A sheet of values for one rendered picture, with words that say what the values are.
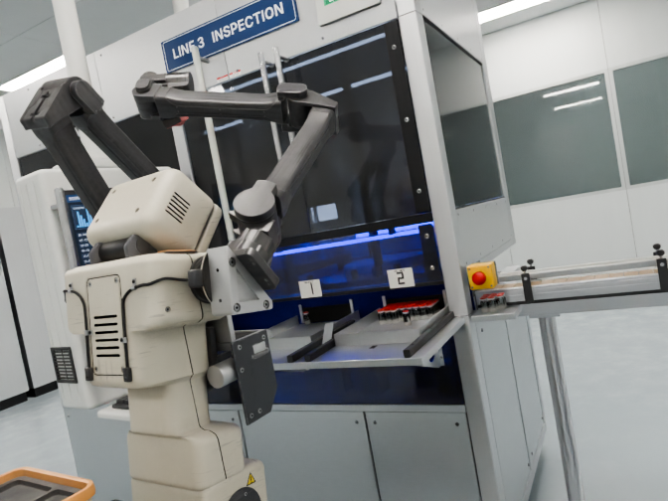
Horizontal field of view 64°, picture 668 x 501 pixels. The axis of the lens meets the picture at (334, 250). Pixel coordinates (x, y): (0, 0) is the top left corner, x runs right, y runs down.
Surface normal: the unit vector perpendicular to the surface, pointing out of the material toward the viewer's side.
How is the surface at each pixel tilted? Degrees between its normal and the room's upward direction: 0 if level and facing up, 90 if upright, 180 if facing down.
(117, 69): 90
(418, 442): 90
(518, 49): 90
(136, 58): 90
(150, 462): 82
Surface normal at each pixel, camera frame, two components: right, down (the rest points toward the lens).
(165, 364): 0.82, -0.12
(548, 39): -0.46, 0.13
